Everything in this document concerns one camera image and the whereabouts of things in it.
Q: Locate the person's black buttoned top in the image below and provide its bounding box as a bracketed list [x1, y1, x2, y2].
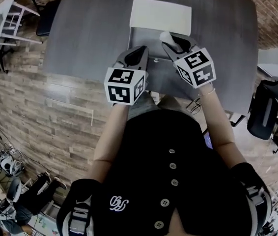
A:
[56, 108, 274, 236]

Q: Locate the small white item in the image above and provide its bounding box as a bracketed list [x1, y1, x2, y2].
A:
[160, 31, 179, 53]

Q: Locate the person's right forearm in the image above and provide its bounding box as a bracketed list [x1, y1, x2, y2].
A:
[198, 82, 237, 153]

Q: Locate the white box with lid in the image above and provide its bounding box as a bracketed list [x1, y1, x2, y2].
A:
[127, 0, 194, 61]

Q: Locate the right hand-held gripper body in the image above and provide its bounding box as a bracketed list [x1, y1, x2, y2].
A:
[173, 47, 216, 89]

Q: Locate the black grey office chair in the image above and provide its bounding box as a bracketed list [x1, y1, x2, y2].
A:
[247, 65, 278, 141]

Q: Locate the person's left forearm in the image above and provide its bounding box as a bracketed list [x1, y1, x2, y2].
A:
[92, 103, 130, 168]

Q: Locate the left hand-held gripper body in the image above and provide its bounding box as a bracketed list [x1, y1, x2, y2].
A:
[104, 61, 151, 106]

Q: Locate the white robot device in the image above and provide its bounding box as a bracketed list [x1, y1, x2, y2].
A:
[0, 150, 25, 177]

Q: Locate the grey black shoulder strap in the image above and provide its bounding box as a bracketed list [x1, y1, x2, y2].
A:
[245, 184, 268, 236]
[68, 200, 91, 236]

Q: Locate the white side table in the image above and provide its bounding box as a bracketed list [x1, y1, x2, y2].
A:
[0, 0, 43, 54]

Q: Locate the black cable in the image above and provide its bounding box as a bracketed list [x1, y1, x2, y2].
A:
[190, 97, 203, 115]

